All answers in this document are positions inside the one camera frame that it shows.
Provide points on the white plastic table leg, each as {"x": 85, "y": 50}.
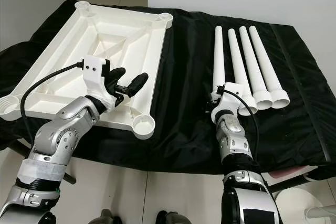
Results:
{"x": 218, "y": 59}
{"x": 265, "y": 59}
{"x": 252, "y": 59}
{"x": 238, "y": 59}

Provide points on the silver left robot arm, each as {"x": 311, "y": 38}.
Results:
{"x": 68, "y": 124}

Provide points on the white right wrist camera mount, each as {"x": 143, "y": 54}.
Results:
{"x": 226, "y": 106}

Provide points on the black table cloth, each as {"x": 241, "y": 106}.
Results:
{"x": 184, "y": 140}

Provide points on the white plastic table top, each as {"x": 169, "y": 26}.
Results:
{"x": 52, "y": 51}

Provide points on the black metal table leg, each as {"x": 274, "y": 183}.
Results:
{"x": 70, "y": 178}
{"x": 291, "y": 183}

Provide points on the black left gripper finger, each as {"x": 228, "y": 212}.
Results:
{"x": 117, "y": 76}
{"x": 138, "y": 85}

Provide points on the dark robot right foot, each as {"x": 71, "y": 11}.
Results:
{"x": 170, "y": 219}

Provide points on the dark robot left foot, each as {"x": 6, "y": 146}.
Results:
{"x": 111, "y": 217}

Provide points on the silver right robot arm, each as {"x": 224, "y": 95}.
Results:
{"x": 233, "y": 135}

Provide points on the white round floor fan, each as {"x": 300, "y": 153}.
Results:
{"x": 299, "y": 205}

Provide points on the dark robot foot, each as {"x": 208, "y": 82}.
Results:
{"x": 111, "y": 217}
{"x": 170, "y": 219}

